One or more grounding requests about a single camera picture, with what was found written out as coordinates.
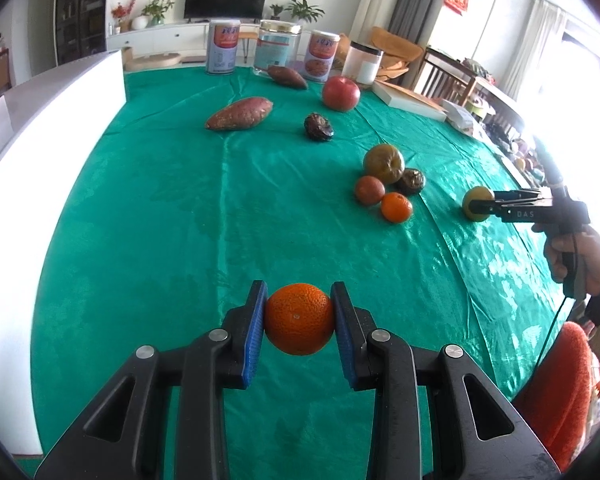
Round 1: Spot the small tangerine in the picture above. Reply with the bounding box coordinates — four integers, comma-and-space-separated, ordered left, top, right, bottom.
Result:
381, 192, 413, 223

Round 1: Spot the red flower plant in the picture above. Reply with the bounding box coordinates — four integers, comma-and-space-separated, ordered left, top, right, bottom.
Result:
111, 0, 137, 33

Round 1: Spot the grey curtain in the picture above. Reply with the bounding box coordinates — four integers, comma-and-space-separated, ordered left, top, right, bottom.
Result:
389, 0, 453, 51

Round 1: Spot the small red-brown fruit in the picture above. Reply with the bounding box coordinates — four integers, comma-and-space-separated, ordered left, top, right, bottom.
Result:
354, 175, 386, 206

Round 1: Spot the clear glass jar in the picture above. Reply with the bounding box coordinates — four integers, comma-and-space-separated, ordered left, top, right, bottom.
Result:
253, 20, 302, 78

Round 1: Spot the small green fruit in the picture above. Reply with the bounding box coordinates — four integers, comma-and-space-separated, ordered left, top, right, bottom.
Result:
462, 186, 496, 222

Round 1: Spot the blue label tin can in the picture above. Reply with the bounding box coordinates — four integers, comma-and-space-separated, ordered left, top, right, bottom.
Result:
206, 19, 242, 77

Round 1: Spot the white window curtain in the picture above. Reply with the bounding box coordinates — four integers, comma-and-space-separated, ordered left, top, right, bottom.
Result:
502, 0, 566, 101

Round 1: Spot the large leafy potted plant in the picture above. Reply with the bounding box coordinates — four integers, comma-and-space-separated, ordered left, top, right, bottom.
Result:
285, 0, 326, 24

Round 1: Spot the beige round tray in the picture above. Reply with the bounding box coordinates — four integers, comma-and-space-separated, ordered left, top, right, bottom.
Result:
122, 47, 183, 72

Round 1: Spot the large white board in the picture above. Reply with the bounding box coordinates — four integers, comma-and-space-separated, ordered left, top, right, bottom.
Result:
0, 51, 127, 456

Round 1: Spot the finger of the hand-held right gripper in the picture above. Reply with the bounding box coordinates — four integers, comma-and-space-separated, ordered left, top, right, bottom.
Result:
471, 200, 512, 222
492, 187, 554, 202

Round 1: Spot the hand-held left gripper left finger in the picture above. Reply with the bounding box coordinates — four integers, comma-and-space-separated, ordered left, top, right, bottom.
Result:
34, 280, 270, 480

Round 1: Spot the black lid plastic jar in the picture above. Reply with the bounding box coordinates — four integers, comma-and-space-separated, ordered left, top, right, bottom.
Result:
341, 41, 384, 86

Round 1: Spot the small wooden stool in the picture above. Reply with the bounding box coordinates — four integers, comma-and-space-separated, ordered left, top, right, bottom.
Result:
237, 31, 259, 64

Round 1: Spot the black television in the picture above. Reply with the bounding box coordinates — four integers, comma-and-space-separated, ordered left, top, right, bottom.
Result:
184, 0, 270, 23

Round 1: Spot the large sweet potato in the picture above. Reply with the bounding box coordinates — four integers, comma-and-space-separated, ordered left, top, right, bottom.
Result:
205, 98, 274, 132

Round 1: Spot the cluttered side table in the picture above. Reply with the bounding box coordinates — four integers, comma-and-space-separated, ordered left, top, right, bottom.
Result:
472, 77, 548, 181

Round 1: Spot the green tablecloth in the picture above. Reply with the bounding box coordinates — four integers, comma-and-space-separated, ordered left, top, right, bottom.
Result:
30, 62, 588, 480

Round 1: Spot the orange seat cushion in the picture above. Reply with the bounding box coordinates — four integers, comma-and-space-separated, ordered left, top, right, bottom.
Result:
512, 321, 595, 472

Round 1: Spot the dark display cabinet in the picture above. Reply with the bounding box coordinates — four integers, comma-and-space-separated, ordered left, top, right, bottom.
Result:
55, 0, 112, 66

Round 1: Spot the green potted plant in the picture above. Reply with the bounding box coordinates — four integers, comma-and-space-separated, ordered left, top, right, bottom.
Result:
141, 0, 175, 26

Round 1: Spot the flat white box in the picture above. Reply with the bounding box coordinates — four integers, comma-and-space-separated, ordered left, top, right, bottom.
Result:
371, 80, 448, 122

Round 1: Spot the orange label tin can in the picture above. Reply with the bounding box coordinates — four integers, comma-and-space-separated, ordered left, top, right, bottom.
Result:
301, 30, 341, 83

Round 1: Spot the person's right hand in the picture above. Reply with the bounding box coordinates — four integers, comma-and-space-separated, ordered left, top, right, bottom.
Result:
531, 222, 600, 302

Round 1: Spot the small sweet potato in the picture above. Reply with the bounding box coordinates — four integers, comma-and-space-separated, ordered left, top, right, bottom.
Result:
266, 65, 309, 91

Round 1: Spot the large round orange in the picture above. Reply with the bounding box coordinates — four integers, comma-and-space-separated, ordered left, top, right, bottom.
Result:
264, 283, 336, 356

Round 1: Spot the large green-brown fruit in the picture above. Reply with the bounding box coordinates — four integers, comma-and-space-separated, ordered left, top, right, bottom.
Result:
363, 144, 405, 184

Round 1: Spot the black cable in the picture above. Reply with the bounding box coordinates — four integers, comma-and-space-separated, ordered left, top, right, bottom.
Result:
525, 237, 581, 401

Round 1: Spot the orange lounge chair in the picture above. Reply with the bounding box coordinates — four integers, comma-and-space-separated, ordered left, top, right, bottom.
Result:
337, 26, 425, 83

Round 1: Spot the white television cabinet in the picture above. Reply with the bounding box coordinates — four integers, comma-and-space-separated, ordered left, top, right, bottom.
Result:
106, 22, 261, 57

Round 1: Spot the dark wrinkled passion fruit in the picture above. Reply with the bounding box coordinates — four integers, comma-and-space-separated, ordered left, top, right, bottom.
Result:
304, 113, 335, 142
397, 168, 426, 195

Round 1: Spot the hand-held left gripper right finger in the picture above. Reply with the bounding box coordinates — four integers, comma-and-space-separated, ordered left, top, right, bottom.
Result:
330, 281, 563, 480

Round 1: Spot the red apple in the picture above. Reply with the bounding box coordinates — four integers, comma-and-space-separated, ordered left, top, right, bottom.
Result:
322, 76, 361, 112

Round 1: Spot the wooden chair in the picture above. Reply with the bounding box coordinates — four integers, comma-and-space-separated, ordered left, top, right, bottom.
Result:
412, 47, 481, 106

